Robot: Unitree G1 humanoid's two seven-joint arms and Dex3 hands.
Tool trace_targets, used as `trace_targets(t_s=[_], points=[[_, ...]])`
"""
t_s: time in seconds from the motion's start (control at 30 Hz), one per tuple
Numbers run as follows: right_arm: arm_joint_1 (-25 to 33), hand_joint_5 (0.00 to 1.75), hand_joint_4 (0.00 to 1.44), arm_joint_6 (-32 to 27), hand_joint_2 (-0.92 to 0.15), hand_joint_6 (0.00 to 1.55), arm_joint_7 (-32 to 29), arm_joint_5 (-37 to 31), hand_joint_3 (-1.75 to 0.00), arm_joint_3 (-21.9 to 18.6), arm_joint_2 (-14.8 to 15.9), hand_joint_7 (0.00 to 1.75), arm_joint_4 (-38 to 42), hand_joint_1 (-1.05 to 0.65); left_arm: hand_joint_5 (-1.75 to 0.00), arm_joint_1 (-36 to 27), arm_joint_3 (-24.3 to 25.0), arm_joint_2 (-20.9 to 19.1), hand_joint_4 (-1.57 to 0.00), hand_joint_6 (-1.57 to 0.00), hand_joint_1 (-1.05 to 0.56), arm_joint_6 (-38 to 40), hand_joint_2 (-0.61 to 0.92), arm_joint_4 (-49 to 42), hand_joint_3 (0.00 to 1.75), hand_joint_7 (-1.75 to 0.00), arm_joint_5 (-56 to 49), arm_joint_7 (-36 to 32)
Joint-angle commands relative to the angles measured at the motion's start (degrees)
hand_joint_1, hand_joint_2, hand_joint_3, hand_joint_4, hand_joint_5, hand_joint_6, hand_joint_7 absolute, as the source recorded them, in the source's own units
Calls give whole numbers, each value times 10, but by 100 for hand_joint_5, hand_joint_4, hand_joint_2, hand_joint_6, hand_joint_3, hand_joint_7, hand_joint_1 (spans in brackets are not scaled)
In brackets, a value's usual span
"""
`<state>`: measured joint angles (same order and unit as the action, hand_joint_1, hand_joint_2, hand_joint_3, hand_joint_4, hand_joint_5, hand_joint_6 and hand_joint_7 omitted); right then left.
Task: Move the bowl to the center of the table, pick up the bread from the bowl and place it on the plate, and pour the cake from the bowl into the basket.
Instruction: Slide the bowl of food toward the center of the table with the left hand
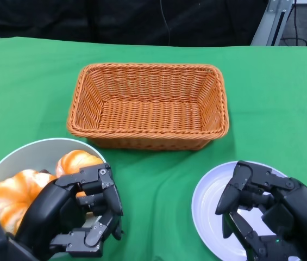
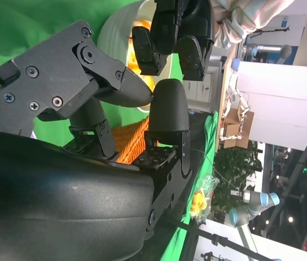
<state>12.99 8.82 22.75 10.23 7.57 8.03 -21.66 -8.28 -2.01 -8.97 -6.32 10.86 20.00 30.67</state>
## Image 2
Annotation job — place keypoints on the person in plaid shirt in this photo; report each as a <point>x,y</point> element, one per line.
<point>237,19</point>

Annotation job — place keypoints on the green tablecloth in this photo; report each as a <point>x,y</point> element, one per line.
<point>6,27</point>

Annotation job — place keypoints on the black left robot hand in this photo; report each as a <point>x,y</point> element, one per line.
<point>185,24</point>

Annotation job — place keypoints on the orange wicker basket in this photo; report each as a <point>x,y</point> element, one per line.
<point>131,138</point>

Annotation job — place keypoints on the white cabinet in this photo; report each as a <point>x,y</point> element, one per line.
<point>199,87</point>

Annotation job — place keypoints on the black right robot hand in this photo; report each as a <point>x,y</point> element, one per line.
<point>61,190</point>

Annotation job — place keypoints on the brown cardboard box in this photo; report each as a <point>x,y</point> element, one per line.
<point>236,127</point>

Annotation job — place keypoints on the black camera boom pole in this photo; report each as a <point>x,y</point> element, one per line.
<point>224,242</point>

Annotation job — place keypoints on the small white mechanical arm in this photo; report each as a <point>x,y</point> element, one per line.
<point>241,108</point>

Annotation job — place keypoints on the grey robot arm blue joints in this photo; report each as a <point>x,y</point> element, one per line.
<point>267,49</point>
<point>251,208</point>

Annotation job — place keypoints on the grey-green round bowl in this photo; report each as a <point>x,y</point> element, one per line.
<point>115,27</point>

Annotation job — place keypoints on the clear bag of toys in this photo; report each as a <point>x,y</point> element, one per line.
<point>202,198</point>

